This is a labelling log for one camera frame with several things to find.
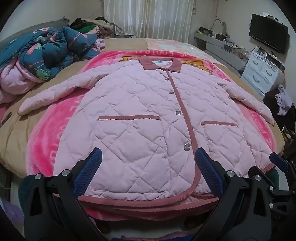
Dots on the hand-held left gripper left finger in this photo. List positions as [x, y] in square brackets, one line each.
[89, 171]

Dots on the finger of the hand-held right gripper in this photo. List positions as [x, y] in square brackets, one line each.
[275, 158]

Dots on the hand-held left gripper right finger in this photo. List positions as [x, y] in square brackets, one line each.
[208, 171]

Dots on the pink quilted jacket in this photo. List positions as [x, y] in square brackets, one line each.
[138, 115]

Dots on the pile of folded clothes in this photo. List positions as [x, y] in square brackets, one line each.
[87, 25]

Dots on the pink printed blanket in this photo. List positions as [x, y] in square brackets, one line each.
[44, 139]

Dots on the dark cloth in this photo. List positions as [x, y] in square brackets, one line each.
[269, 102]

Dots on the purple cloth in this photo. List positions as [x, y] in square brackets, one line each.
[283, 99]

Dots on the bed with tan sheet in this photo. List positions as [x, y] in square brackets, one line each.
[13, 139]

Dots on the white drawer cabinet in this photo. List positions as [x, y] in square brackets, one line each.
[256, 69]

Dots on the clutter on white cabinet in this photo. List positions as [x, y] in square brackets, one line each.
[268, 55]

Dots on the blue flamingo print quilt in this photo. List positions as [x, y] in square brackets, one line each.
[46, 53]

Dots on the clutter on grey shelf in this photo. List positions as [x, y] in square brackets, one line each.
[227, 41]

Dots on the black television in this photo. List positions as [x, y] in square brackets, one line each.
[268, 32]

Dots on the peach and white blanket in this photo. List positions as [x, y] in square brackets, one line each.
[175, 46]

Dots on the grey headboard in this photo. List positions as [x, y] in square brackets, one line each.
[46, 24]

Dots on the white curtain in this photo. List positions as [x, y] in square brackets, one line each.
[150, 18]

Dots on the grey wall shelf unit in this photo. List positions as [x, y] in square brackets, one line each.
[217, 46]

